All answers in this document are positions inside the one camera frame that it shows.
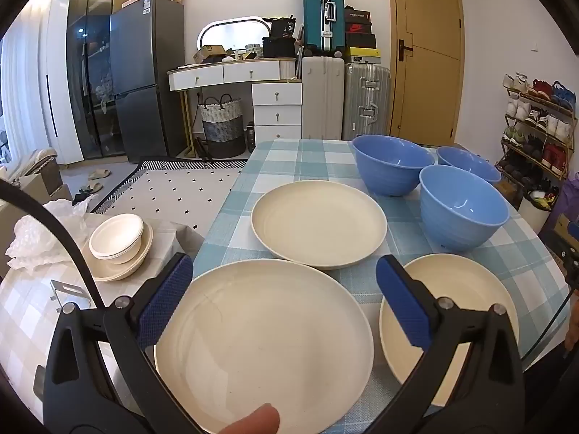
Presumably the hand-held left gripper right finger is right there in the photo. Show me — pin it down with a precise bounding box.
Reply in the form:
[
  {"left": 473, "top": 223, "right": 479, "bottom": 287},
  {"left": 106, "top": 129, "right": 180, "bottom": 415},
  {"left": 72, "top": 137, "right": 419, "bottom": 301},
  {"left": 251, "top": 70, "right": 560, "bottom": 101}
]
[{"left": 362, "top": 254, "right": 526, "bottom": 434}]

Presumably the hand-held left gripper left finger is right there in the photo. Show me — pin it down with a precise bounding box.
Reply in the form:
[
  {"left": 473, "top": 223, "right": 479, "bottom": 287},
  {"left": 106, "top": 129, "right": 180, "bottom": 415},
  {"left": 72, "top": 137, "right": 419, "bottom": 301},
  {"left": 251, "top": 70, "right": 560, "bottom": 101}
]
[{"left": 41, "top": 253, "right": 202, "bottom": 434}]

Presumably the blue ribbed bowl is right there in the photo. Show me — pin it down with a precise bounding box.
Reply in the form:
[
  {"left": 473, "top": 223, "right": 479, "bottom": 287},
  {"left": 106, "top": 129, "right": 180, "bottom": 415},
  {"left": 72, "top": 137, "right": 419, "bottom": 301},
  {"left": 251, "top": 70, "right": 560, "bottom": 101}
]
[
  {"left": 352, "top": 134, "right": 436, "bottom": 197},
  {"left": 419, "top": 165, "right": 511, "bottom": 254},
  {"left": 436, "top": 146, "right": 502, "bottom": 184}
]

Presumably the large cream plate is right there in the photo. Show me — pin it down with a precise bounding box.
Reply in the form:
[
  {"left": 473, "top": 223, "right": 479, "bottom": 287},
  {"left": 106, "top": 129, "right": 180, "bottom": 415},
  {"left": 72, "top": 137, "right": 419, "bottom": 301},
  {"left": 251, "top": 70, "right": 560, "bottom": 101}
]
[{"left": 154, "top": 259, "right": 375, "bottom": 434}]

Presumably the person's right forearm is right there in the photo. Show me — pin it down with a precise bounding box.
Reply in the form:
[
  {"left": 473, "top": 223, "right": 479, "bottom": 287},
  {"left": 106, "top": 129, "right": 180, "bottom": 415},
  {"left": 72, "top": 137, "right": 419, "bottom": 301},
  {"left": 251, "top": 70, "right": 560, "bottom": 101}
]
[{"left": 565, "top": 288, "right": 579, "bottom": 352}]

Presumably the person's left hand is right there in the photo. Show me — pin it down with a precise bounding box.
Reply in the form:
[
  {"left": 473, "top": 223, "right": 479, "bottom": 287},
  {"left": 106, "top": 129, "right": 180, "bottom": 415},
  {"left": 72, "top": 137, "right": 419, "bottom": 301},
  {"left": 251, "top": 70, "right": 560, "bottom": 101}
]
[{"left": 212, "top": 403, "right": 280, "bottom": 434}]

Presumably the white bin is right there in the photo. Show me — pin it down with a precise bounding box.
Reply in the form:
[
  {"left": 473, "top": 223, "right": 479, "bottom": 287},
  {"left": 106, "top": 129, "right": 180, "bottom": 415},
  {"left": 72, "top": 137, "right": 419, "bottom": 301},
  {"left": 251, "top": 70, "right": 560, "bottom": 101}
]
[{"left": 518, "top": 190, "right": 553, "bottom": 235}]

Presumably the cream shallow dish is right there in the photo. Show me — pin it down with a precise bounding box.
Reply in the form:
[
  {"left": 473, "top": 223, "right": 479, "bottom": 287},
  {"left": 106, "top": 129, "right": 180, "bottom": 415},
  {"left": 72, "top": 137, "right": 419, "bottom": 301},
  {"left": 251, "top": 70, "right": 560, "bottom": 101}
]
[{"left": 81, "top": 222, "right": 155, "bottom": 282}]

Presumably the purple carton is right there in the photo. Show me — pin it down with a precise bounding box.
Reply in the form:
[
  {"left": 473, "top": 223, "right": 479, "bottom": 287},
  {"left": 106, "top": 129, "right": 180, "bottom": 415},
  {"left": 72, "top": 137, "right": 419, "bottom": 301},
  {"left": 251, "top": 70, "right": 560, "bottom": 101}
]
[{"left": 549, "top": 172, "right": 579, "bottom": 236}]

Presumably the small cream bowl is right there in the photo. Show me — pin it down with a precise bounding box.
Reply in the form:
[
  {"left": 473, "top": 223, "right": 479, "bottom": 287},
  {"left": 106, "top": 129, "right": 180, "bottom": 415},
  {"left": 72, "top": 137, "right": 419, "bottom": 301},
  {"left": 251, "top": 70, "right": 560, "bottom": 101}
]
[
  {"left": 93, "top": 235, "right": 144, "bottom": 265},
  {"left": 89, "top": 213, "right": 144, "bottom": 258}
]

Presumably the row of assorted shoes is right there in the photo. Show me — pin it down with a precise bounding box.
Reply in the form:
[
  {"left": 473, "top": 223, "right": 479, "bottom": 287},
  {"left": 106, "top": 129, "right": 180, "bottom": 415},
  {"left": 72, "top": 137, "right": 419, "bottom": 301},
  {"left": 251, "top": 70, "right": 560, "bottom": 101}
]
[{"left": 498, "top": 72, "right": 577, "bottom": 195}]

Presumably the black white patterned rug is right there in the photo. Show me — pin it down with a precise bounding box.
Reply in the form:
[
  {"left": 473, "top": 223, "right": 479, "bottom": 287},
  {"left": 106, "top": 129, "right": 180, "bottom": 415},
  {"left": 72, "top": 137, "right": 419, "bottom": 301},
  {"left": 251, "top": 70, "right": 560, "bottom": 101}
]
[{"left": 90, "top": 158, "right": 249, "bottom": 231}]

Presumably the white plastic bag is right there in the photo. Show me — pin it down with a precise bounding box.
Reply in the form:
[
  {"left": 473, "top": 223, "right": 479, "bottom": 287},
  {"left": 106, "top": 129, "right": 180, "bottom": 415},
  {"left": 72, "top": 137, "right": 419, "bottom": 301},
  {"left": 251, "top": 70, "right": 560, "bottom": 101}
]
[{"left": 4, "top": 198, "right": 98, "bottom": 272}]

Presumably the metal shoe rack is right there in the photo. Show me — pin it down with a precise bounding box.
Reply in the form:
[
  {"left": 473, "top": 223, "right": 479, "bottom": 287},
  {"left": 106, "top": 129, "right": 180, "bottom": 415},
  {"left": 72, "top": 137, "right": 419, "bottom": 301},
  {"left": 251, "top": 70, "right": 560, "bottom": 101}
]
[{"left": 495, "top": 72, "right": 579, "bottom": 200}]

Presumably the teal checked tablecloth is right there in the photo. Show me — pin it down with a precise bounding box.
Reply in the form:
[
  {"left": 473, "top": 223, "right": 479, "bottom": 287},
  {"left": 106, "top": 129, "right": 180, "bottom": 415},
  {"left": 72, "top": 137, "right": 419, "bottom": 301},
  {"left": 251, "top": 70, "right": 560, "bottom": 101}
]
[{"left": 192, "top": 138, "right": 571, "bottom": 434}]

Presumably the woven laundry basket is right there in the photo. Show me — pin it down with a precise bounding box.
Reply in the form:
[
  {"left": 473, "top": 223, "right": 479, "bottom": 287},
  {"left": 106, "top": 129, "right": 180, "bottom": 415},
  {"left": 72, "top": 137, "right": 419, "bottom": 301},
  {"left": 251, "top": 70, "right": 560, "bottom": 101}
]
[{"left": 198, "top": 93, "right": 246, "bottom": 159}]

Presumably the beige striped cushion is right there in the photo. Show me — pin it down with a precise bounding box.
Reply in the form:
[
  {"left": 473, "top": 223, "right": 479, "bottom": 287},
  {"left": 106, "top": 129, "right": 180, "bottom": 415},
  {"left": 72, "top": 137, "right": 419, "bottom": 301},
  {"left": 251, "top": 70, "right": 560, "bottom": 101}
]
[{"left": 13, "top": 147, "right": 59, "bottom": 177}]

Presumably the silver suitcase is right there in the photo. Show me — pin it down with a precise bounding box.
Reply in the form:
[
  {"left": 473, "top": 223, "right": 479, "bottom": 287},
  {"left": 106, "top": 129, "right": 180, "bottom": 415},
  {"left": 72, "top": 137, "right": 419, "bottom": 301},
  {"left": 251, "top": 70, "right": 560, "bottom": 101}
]
[{"left": 344, "top": 63, "right": 392, "bottom": 141}]

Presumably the yellow wooden door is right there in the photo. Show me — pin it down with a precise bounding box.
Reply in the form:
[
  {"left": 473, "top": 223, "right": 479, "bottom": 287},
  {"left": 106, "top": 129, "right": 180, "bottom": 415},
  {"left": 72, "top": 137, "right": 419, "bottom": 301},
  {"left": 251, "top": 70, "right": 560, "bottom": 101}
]
[{"left": 390, "top": 0, "right": 466, "bottom": 148}]

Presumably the white suitcase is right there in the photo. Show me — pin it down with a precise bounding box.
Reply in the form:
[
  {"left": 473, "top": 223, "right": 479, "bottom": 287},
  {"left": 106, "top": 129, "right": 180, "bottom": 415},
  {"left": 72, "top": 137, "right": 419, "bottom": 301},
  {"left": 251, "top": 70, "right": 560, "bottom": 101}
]
[{"left": 301, "top": 55, "right": 345, "bottom": 141}]

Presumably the white vanity desk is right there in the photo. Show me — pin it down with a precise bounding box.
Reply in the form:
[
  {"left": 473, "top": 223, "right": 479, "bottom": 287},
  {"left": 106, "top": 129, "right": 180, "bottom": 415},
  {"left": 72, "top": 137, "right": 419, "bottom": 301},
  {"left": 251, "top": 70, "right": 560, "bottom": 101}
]
[{"left": 167, "top": 57, "right": 303, "bottom": 159}]

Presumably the dark grey fridge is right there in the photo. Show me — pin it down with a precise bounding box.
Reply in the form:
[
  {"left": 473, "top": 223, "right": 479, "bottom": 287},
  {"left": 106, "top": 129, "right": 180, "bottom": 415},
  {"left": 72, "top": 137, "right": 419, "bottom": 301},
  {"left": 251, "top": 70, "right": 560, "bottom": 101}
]
[{"left": 110, "top": 0, "right": 185, "bottom": 163}]

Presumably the white cabinet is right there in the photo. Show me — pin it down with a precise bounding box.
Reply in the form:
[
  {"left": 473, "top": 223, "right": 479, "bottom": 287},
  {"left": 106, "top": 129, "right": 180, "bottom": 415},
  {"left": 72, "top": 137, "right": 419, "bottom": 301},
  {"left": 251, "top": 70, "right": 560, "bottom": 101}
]
[{"left": 38, "top": 0, "right": 84, "bottom": 166}]

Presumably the yellow black box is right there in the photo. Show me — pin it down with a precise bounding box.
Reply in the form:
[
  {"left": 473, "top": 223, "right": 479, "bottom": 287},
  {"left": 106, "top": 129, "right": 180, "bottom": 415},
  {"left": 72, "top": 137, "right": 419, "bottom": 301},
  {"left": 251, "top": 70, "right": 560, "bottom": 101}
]
[{"left": 344, "top": 47, "right": 381, "bottom": 65}]

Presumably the small cardboard box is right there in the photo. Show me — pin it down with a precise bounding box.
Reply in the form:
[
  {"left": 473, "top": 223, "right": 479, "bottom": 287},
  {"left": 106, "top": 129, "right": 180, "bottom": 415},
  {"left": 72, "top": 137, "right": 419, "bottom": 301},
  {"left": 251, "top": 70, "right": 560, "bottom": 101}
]
[{"left": 194, "top": 45, "right": 227, "bottom": 64}]

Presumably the dark glass cabinet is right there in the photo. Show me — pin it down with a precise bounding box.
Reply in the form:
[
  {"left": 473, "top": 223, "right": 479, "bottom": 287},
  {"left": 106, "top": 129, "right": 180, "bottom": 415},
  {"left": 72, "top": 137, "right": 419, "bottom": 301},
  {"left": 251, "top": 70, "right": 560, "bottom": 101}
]
[{"left": 67, "top": 0, "right": 119, "bottom": 160}]

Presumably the black red shoe box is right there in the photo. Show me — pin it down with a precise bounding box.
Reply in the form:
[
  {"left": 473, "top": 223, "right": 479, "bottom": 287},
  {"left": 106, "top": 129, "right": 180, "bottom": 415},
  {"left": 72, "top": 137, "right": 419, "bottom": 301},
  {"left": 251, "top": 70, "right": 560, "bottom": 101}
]
[{"left": 345, "top": 7, "right": 374, "bottom": 34}]

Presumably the black paper bag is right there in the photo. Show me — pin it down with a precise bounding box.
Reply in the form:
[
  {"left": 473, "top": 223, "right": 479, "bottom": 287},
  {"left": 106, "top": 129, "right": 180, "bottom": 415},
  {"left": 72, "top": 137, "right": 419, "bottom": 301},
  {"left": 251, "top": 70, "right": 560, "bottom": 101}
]
[{"left": 270, "top": 17, "right": 298, "bottom": 41}]

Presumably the teal suitcase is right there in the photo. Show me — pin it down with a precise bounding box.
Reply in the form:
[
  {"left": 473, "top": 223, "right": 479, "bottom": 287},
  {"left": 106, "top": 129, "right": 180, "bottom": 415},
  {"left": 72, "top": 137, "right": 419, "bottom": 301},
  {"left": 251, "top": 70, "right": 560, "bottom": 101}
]
[{"left": 302, "top": 0, "right": 347, "bottom": 52}]

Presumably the white metal bracket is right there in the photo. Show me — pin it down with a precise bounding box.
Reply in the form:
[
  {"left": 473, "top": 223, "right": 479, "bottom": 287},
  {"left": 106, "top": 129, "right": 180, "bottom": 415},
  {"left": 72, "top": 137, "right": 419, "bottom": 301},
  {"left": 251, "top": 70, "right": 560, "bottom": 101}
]
[{"left": 50, "top": 279, "right": 93, "bottom": 312}]

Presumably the black cable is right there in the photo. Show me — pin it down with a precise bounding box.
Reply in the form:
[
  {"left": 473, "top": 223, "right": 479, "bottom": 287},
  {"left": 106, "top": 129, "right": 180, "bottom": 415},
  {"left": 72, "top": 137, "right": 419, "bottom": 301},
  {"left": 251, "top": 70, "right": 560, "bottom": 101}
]
[{"left": 0, "top": 178, "right": 107, "bottom": 310}]

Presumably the rounded wall mirror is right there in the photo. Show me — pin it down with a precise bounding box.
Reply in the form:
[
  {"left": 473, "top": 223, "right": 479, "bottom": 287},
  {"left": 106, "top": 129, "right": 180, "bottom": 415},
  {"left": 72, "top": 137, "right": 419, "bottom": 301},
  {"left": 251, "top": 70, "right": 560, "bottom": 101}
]
[{"left": 198, "top": 17, "right": 273, "bottom": 60}]

